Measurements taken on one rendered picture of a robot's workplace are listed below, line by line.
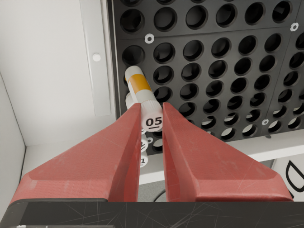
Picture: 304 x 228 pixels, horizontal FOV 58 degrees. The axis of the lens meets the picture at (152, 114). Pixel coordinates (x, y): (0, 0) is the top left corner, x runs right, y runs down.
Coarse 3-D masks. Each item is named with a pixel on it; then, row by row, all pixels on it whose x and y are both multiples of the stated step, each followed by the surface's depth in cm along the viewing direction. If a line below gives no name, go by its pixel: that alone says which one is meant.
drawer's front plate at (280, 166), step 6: (288, 156) 36; (294, 156) 35; (300, 156) 34; (276, 162) 38; (282, 162) 37; (288, 162) 36; (294, 162) 35; (300, 162) 34; (276, 168) 39; (282, 168) 37; (300, 168) 34; (282, 174) 37; (288, 174) 36; (294, 174) 35; (294, 180) 35; (300, 180) 34; (288, 186) 37; (300, 186) 34; (294, 192) 36; (294, 198) 36; (300, 198) 35
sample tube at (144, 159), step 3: (141, 153) 18; (144, 153) 19; (141, 156) 18; (144, 156) 18; (141, 159) 18; (144, 159) 19; (147, 159) 19; (141, 162) 19; (144, 162) 19; (141, 165) 19; (144, 165) 19
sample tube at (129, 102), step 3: (129, 93) 17; (126, 96) 17; (129, 96) 16; (126, 99) 17; (129, 99) 16; (132, 99) 16; (126, 102) 17; (129, 102) 16; (132, 102) 16; (126, 105) 17; (129, 105) 16
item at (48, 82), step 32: (0, 0) 18; (32, 0) 18; (64, 0) 19; (0, 32) 19; (32, 32) 19; (64, 32) 20; (0, 64) 20; (32, 64) 21; (64, 64) 21; (32, 96) 22; (64, 96) 23; (32, 128) 24; (64, 128) 25; (96, 128) 26; (160, 128) 27; (32, 160) 23; (160, 160) 23; (256, 160) 25
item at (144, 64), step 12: (120, 0) 14; (144, 0) 14; (120, 12) 14; (144, 12) 14; (120, 24) 14; (144, 24) 15; (120, 36) 15; (132, 36) 15; (144, 36) 15; (120, 48) 15; (144, 48) 15; (120, 60) 15; (144, 60) 16; (120, 72) 16; (144, 72) 16; (120, 84) 16; (120, 96) 17; (120, 108) 17
